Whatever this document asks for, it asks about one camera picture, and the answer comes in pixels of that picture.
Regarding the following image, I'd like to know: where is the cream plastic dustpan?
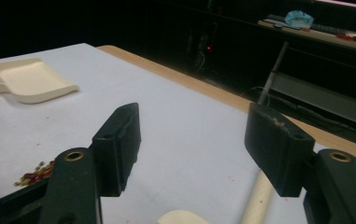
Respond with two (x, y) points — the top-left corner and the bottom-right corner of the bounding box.
(0, 56), (80, 105)

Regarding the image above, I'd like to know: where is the pile of red beans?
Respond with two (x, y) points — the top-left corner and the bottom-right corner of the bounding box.
(13, 160), (56, 188)

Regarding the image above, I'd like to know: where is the cream brush with grey bristles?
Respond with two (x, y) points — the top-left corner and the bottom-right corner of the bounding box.
(156, 169), (275, 224)

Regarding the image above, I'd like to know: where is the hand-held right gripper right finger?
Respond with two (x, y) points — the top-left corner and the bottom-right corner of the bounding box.
(244, 103), (356, 224)

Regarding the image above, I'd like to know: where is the dark keyboard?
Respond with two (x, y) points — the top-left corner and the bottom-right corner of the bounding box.
(309, 22), (349, 35)

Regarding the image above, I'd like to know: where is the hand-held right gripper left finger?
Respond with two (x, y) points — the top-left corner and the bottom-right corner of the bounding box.
(38, 102), (143, 224)

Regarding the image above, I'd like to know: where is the white-framed desk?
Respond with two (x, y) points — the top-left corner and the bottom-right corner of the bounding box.
(256, 13), (356, 150)

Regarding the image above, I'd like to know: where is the small red tool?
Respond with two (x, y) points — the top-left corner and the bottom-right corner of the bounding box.
(335, 33), (355, 41)

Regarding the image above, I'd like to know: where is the light blue crumpled bag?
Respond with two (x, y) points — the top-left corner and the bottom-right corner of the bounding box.
(284, 9), (315, 30)

